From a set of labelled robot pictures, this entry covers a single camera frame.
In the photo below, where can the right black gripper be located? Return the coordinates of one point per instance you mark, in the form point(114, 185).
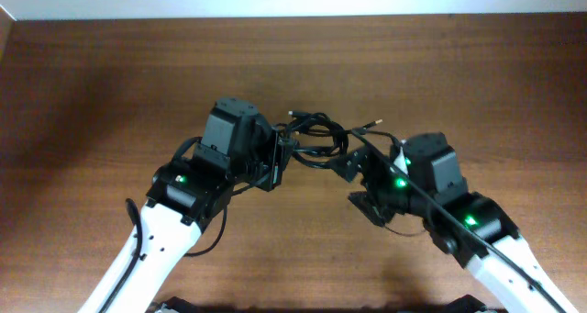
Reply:
point(368, 159)

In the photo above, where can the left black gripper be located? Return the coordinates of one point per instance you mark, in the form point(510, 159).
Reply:
point(280, 150)

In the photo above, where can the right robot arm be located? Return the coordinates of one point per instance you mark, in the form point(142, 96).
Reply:
point(421, 177)

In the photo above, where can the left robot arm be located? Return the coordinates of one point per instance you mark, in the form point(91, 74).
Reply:
point(238, 146)

